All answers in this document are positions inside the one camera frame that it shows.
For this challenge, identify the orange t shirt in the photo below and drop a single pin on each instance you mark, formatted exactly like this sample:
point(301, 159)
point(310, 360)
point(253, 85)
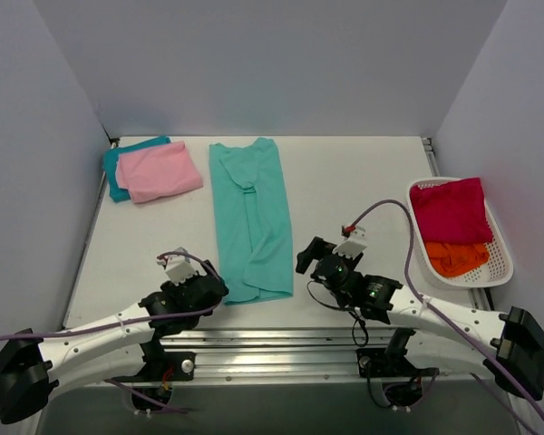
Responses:
point(450, 260)

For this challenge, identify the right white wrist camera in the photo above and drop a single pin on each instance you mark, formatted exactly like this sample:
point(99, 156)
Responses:
point(353, 244)

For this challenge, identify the teal folded t shirt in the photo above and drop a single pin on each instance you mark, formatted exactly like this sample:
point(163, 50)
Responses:
point(111, 160)

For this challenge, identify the white plastic basket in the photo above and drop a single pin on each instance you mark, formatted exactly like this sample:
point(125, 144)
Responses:
point(497, 271)

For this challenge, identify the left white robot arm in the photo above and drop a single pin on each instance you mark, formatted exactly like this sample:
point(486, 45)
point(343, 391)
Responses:
point(35, 367)

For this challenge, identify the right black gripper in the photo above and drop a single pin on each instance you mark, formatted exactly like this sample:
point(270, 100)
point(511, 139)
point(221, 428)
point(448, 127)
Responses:
point(312, 253)

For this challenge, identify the mint green t shirt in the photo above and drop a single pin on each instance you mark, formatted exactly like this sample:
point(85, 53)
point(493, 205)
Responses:
point(253, 223)

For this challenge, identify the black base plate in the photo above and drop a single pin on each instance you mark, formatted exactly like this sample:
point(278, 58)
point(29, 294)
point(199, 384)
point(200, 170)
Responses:
point(160, 367)
point(373, 362)

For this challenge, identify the magenta t shirt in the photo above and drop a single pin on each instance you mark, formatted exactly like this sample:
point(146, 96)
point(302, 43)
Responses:
point(452, 213)

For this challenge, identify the pink folded t shirt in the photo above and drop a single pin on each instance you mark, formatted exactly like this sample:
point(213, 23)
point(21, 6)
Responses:
point(157, 172)

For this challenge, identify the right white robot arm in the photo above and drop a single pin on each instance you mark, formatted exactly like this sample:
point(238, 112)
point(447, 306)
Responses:
point(511, 343)

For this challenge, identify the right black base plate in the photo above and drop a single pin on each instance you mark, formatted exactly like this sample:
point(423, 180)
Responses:
point(373, 362)

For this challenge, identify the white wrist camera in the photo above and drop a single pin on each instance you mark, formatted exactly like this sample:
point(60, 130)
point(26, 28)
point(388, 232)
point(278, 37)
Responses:
point(353, 244)
point(177, 266)

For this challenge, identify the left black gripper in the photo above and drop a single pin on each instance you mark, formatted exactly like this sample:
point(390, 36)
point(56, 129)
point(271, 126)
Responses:
point(213, 281)

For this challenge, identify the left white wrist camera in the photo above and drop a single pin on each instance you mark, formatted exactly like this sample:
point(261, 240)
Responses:
point(177, 266)

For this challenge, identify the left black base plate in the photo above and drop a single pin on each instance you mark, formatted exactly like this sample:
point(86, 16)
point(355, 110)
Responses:
point(160, 367)

